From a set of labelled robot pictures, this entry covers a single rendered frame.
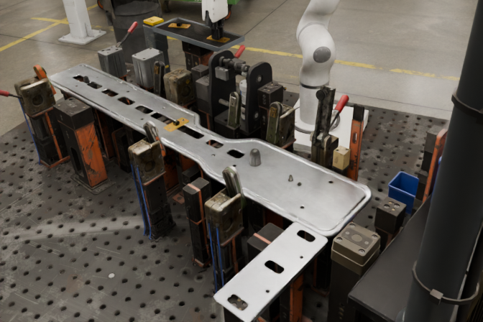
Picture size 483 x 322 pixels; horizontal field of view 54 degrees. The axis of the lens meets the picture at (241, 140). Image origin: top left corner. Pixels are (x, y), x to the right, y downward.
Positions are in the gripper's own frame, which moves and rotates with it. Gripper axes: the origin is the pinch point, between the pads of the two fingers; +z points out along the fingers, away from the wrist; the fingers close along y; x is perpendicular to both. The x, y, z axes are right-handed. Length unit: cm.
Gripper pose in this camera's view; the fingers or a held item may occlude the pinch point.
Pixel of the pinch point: (217, 32)
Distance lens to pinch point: 175.9
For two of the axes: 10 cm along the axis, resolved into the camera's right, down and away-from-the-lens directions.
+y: -5.4, 4.9, -6.9
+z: 0.5, 8.3, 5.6
